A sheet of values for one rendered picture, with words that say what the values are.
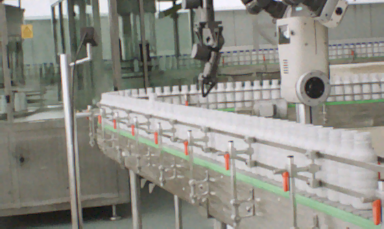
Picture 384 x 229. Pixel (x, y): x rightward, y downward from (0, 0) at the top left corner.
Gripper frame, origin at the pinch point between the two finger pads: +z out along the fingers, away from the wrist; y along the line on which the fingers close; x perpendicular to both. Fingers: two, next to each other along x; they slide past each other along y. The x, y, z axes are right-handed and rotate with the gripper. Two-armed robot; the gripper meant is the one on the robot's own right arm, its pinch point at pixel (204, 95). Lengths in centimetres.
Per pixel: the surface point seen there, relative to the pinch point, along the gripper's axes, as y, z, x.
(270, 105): -151, -13, 86
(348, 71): -357, -76, 226
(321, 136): 175, 11, -18
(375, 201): 222, 22, -25
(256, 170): 128, 24, -15
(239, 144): 116, 18, -18
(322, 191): 176, 24, -15
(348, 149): 188, 13, -17
